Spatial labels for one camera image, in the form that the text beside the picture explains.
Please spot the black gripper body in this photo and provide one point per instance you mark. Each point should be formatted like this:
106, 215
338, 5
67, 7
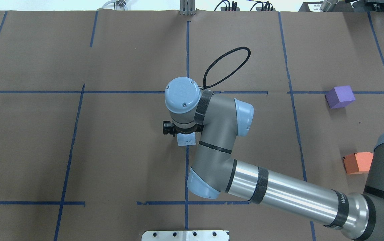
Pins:
168, 129

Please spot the light blue foam block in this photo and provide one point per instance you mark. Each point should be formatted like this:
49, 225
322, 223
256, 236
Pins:
186, 139

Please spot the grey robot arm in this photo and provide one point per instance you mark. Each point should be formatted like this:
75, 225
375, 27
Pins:
221, 120

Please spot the purple foam block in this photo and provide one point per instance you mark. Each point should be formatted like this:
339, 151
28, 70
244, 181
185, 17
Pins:
340, 97

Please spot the orange foam block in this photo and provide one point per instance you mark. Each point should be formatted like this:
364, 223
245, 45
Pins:
358, 163

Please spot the metal cup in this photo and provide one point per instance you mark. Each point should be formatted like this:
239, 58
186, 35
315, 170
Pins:
328, 5

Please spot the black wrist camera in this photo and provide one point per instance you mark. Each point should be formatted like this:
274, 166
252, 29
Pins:
169, 128

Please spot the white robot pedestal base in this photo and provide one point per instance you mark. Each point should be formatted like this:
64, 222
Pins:
186, 235

